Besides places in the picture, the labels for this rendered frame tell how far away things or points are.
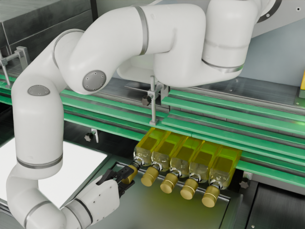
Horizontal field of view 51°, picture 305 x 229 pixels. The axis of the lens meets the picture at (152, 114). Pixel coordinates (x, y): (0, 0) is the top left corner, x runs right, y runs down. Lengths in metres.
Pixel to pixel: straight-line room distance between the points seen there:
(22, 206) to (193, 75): 0.44
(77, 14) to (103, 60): 1.49
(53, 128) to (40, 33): 1.22
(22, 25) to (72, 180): 0.86
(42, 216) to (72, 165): 0.48
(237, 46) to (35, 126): 0.40
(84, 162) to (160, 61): 0.64
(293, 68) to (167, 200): 0.54
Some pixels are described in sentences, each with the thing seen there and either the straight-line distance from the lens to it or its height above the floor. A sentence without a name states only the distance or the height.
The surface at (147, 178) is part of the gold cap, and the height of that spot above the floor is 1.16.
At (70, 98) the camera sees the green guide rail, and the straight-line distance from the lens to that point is 1.23.
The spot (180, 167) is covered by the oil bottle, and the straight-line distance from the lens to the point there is 0.90.
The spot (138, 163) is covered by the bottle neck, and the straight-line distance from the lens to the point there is 0.93.
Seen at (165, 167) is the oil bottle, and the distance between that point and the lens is 0.93.
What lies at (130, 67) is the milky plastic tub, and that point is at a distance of 1.19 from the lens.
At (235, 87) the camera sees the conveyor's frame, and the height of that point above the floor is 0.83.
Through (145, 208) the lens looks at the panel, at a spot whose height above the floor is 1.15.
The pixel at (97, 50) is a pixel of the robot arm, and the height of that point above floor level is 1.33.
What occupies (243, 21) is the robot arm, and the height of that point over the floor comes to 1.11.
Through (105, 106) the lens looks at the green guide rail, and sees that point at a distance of 1.15.
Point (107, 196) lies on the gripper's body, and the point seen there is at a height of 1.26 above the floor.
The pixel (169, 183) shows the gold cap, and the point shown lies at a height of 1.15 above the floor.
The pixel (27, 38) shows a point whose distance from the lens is 1.71.
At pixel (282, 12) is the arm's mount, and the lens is 0.94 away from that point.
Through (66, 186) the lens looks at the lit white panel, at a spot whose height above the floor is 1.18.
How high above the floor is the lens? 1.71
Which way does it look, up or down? 48 degrees down
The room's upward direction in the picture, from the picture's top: 139 degrees counter-clockwise
